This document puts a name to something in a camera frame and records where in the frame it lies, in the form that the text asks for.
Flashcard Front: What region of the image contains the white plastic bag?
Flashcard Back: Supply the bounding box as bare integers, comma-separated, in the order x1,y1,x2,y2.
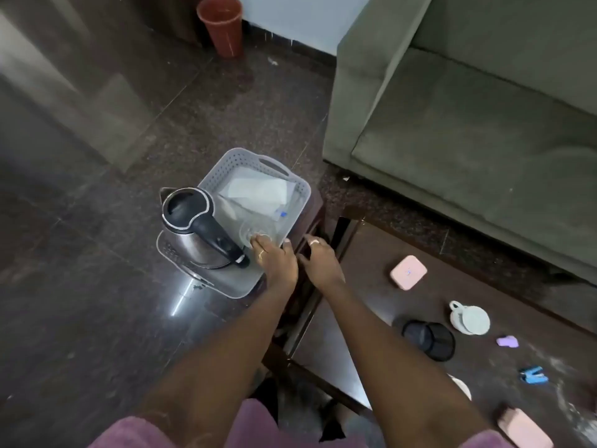
217,176,298,223

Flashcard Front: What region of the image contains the person's left hand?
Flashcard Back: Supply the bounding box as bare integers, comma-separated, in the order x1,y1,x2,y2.
250,235,299,291

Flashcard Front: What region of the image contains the black mesh cup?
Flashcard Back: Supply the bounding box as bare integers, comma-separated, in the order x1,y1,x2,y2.
401,320,456,362

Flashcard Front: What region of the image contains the red-brown plastic bin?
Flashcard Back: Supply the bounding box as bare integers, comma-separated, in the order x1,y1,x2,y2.
196,0,244,59

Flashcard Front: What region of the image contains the person's left forearm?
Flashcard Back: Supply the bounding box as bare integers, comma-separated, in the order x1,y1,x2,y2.
135,281,300,432

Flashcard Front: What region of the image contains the pink square box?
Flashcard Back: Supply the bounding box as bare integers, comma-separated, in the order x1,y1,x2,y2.
390,255,428,292

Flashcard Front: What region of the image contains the green fabric sofa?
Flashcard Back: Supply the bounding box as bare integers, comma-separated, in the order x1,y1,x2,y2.
322,0,597,287

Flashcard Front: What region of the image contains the pink garment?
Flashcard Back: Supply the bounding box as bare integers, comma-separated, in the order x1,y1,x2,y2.
88,398,515,448

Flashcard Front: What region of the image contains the clear drinking glass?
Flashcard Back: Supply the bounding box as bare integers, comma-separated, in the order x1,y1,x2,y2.
239,221,273,250

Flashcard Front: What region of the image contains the grey perforated plastic basket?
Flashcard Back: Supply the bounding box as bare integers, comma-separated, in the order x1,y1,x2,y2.
156,147,312,300

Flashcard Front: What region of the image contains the white cup with saucer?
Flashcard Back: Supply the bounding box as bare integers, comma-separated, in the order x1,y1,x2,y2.
449,301,491,336

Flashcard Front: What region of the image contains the person's right forearm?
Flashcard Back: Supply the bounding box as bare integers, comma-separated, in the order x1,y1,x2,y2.
322,281,496,446

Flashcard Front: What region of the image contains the pink rectangular block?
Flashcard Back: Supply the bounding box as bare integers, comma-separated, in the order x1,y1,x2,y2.
496,407,555,448

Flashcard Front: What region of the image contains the person's right hand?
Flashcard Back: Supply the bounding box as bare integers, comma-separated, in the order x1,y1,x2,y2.
298,234,346,295

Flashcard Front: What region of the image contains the steel electric kettle black handle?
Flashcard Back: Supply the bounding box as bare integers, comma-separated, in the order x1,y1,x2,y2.
160,186,251,271

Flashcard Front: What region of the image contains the dark wooden coffee table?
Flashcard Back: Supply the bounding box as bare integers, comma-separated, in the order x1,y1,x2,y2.
285,218,597,448

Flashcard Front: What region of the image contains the white round object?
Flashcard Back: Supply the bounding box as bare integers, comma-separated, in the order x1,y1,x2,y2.
449,374,473,401

